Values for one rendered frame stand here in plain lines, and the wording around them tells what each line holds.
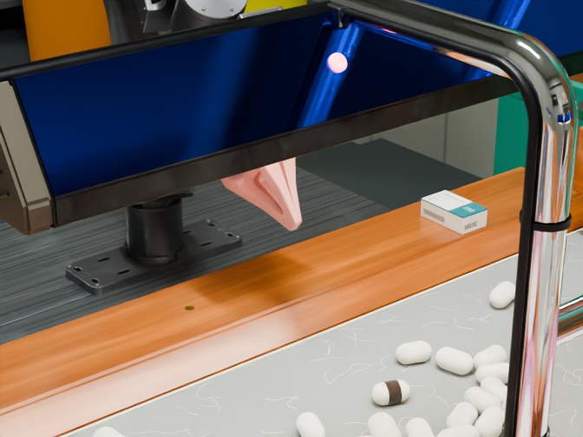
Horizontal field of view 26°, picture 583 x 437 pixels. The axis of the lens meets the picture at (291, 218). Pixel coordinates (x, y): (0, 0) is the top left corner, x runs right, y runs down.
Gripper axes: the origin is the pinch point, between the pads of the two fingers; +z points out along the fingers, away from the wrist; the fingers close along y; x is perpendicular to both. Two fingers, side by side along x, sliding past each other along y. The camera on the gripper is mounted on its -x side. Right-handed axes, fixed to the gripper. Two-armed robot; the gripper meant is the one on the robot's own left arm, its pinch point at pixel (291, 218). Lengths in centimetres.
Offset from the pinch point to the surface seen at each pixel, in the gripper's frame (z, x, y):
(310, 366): 11.1, 5.9, -1.7
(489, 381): 19.8, -3.8, 6.4
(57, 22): -171, 233, 127
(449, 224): 2.6, 9.0, 23.2
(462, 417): 21.6, -5.4, 0.9
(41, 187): 6.0, -32.3, -35.3
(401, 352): 13.8, 1.7, 4.3
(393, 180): -58, 162, 153
